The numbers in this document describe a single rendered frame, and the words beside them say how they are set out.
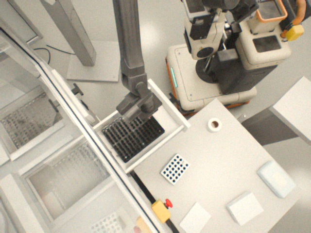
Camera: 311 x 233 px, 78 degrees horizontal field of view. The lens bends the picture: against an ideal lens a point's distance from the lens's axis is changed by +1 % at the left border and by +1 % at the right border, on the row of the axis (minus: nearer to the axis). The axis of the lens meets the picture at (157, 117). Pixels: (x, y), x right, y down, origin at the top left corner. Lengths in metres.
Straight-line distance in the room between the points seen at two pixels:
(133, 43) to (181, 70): 1.16
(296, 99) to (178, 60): 0.93
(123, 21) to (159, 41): 1.66
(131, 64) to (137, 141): 0.42
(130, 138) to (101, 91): 1.14
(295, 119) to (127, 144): 0.89
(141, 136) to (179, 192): 0.33
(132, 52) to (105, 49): 1.59
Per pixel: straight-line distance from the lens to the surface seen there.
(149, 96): 0.63
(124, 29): 0.54
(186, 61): 1.74
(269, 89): 2.22
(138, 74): 0.57
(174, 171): 0.94
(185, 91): 1.61
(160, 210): 0.83
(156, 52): 2.11
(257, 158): 1.10
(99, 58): 2.09
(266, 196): 1.11
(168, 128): 0.92
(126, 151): 0.84
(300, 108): 1.29
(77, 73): 2.08
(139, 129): 0.85
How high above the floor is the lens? 1.73
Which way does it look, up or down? 74 degrees down
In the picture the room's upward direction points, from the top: 3 degrees clockwise
